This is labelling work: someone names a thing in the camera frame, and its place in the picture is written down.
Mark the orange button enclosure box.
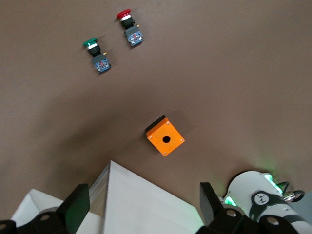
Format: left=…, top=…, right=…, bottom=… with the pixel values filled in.
left=145, top=114, right=185, bottom=158

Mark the white plastic drawer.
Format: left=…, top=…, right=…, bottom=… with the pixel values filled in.
left=11, top=165, right=109, bottom=234

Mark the white drawer cabinet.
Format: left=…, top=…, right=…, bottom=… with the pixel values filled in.
left=104, top=160, right=204, bottom=234

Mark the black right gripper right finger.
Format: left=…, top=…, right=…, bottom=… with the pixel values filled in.
left=200, top=182, right=245, bottom=234

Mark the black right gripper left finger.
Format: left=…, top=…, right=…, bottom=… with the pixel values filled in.
left=33, top=184, right=92, bottom=234

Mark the green mushroom push button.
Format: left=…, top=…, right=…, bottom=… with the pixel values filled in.
left=82, top=37, right=112, bottom=75

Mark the red mushroom push button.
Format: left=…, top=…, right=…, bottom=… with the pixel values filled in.
left=116, top=9, right=144, bottom=47

